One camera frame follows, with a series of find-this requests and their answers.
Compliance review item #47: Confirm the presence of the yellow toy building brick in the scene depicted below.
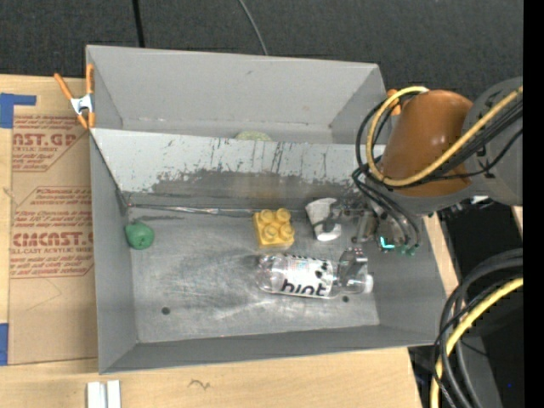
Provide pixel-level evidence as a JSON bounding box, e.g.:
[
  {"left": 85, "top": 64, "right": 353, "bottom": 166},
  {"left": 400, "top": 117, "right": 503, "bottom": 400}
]
[{"left": 252, "top": 207, "right": 297, "bottom": 248}]

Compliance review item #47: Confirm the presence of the brown cardboard board red print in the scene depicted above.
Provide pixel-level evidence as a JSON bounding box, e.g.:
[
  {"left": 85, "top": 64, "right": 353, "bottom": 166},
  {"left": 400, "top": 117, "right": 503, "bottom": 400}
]
[{"left": 0, "top": 73, "right": 100, "bottom": 367}]

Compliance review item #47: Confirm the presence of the clear plastic bottle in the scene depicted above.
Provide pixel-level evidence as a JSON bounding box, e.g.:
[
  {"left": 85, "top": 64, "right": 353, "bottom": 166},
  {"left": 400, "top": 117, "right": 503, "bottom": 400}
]
[{"left": 254, "top": 252, "right": 376, "bottom": 301}]

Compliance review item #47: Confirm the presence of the green toy fruit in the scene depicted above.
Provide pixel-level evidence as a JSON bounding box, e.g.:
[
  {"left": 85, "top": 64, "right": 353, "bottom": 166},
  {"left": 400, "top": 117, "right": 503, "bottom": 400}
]
[{"left": 123, "top": 220, "right": 156, "bottom": 252}]

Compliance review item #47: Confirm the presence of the white paper cup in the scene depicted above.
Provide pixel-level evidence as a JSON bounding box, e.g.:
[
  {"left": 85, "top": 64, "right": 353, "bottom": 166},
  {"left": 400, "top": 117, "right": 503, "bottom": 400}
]
[{"left": 304, "top": 197, "right": 344, "bottom": 243}]

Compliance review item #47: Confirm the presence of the grey metal bin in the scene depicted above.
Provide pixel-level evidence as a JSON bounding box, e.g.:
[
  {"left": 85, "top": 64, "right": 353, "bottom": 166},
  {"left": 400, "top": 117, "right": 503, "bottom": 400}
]
[{"left": 84, "top": 43, "right": 448, "bottom": 376}]

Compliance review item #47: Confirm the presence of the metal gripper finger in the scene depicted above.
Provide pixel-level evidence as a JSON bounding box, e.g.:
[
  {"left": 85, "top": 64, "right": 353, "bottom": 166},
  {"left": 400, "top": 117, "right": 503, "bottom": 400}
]
[
  {"left": 337, "top": 246, "right": 369, "bottom": 289},
  {"left": 323, "top": 201, "right": 363, "bottom": 234}
]

